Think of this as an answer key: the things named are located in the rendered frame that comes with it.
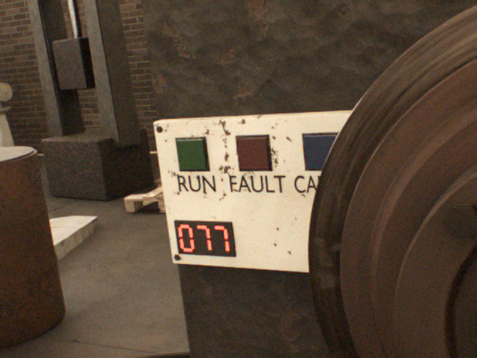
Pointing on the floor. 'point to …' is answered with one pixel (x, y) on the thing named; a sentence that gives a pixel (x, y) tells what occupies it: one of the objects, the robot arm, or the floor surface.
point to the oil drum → (25, 251)
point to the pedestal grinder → (5, 116)
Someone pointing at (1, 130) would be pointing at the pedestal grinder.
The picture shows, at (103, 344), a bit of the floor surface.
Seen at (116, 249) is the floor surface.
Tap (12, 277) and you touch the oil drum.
